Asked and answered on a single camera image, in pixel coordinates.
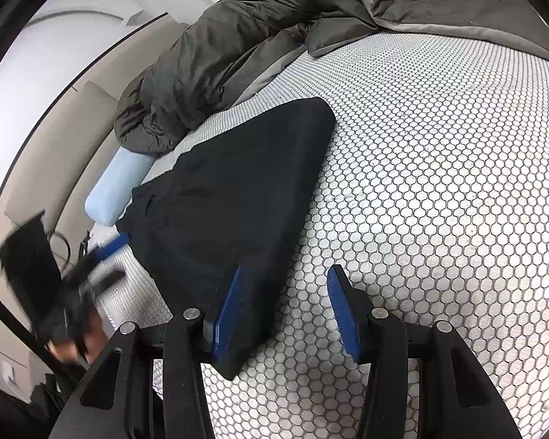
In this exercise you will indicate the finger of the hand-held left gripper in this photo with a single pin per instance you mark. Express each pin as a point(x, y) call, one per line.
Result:
point(112, 246)
point(110, 280)

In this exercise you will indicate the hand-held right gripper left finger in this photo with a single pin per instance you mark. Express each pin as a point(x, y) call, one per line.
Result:
point(226, 311)

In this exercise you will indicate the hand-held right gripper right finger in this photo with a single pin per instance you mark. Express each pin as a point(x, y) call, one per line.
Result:
point(343, 315)

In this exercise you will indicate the black pants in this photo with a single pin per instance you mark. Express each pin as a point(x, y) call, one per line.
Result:
point(238, 192)

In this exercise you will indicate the person's left forearm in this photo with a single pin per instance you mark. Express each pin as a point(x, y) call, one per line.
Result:
point(50, 393)

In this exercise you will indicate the person's left hand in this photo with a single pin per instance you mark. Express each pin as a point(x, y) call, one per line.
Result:
point(96, 338)

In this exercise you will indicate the light blue pillow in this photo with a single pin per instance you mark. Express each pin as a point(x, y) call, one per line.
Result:
point(110, 192)

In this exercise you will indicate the beige padded headboard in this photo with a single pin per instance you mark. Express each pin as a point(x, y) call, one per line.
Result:
point(96, 100)

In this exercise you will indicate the bed with honeycomb sheet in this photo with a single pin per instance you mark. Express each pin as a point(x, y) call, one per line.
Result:
point(439, 192)

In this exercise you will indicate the grey-green duvet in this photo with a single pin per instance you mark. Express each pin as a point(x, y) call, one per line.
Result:
point(210, 55)

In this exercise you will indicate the white wall socket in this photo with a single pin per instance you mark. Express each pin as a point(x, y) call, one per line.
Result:
point(9, 372)

